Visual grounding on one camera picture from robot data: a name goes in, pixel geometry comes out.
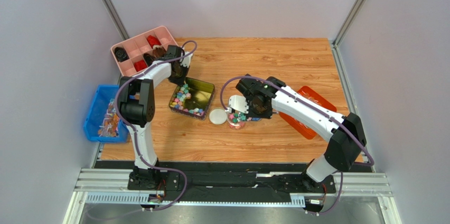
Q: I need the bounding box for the clear plastic cup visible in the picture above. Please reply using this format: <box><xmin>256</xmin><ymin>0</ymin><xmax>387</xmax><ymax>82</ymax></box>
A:
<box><xmin>227</xmin><ymin>109</ymin><xmax>248</xmax><ymax>130</ymax></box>

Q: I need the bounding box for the square tin of star candies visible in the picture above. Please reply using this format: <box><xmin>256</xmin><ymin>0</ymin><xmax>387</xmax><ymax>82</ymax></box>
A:
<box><xmin>168</xmin><ymin>77</ymin><xmax>215</xmax><ymax>120</ymax></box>

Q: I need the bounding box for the white round lid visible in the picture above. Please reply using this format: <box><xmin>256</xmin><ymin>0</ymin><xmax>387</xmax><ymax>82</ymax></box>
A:
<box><xmin>208</xmin><ymin>108</ymin><xmax>228</xmax><ymax>125</ymax></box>

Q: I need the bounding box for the orange tray of candies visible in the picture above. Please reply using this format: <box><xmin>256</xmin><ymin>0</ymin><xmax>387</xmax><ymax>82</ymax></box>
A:
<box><xmin>271</xmin><ymin>86</ymin><xmax>343</xmax><ymax>142</ymax></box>

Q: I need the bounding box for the blue plastic bin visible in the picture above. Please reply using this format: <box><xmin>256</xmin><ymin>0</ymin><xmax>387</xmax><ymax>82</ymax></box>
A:
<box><xmin>83</xmin><ymin>85</ymin><xmax>128</xmax><ymax>144</ymax></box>

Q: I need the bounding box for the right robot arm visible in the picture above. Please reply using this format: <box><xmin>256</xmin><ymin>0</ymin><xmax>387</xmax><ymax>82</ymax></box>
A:
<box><xmin>228</xmin><ymin>74</ymin><xmax>366</xmax><ymax>191</ymax></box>

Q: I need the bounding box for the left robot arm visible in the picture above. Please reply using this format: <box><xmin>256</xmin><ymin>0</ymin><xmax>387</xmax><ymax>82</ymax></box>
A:
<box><xmin>114</xmin><ymin>45</ymin><xmax>193</xmax><ymax>190</ymax></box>

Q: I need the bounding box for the pink compartment tray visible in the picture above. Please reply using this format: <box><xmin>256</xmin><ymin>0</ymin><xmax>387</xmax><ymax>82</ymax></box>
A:
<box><xmin>110</xmin><ymin>26</ymin><xmax>177</xmax><ymax>76</ymax></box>

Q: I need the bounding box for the black chocolate in tray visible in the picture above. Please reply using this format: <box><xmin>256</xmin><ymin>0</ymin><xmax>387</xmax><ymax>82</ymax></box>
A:
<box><xmin>114</xmin><ymin>46</ymin><xmax>129</xmax><ymax>63</ymax></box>

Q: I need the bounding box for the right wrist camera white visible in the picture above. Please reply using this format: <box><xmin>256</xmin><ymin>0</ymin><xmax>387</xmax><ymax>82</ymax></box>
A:
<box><xmin>228</xmin><ymin>95</ymin><xmax>249</xmax><ymax>114</ymax></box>

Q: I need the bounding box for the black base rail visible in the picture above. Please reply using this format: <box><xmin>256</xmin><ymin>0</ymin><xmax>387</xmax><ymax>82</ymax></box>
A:
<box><xmin>74</xmin><ymin>160</ymin><xmax>392</xmax><ymax>208</ymax></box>

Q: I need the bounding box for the left aluminium frame post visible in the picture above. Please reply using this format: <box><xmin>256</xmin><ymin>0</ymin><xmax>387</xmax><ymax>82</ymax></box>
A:
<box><xmin>102</xmin><ymin>0</ymin><xmax>130</xmax><ymax>40</ymax></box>

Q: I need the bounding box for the aluminium frame post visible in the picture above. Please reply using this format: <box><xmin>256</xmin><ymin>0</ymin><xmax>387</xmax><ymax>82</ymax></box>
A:
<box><xmin>102</xmin><ymin>0</ymin><xmax>130</xmax><ymax>40</ymax></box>
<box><xmin>332</xmin><ymin>0</ymin><xmax>366</xmax><ymax>48</ymax></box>

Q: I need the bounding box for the right aluminium frame post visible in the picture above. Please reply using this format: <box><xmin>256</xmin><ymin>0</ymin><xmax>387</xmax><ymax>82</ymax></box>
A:
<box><xmin>332</xmin><ymin>0</ymin><xmax>366</xmax><ymax>48</ymax></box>

